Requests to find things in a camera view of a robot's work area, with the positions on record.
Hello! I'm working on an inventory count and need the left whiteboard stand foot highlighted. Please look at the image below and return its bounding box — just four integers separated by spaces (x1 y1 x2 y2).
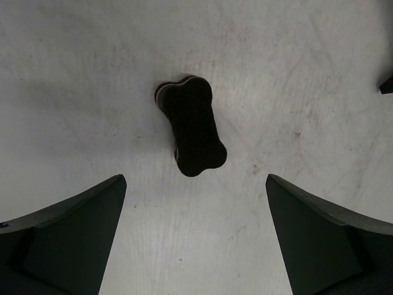
379 76 393 95

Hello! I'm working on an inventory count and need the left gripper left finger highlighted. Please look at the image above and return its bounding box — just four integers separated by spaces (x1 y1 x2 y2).
1 175 126 294

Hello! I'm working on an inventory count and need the black bone-shaped eraser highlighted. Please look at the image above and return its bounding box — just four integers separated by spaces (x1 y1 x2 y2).
154 75 227 177

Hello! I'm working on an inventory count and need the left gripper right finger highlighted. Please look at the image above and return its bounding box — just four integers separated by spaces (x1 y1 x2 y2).
266 174 392 294

